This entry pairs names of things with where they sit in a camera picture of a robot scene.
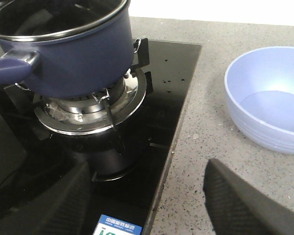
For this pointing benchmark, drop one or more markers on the dark blue saucepan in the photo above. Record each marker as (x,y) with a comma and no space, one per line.
(64,48)

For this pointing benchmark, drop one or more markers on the round gas burner head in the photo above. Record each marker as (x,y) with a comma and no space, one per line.
(94,113)

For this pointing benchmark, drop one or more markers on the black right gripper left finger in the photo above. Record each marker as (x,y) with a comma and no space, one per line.
(60,210)

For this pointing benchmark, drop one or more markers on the black glass gas cooktop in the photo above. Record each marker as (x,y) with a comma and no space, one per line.
(124,180)

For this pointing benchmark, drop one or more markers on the blue plastic bowl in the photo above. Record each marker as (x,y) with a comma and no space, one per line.
(259,89)

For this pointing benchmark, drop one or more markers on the blue white energy label sticker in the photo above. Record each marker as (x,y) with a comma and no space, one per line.
(108,225)

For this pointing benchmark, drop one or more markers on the black burner pan support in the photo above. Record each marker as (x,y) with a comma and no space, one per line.
(24,103)

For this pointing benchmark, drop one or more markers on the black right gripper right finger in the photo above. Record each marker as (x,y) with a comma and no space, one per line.
(237,208)

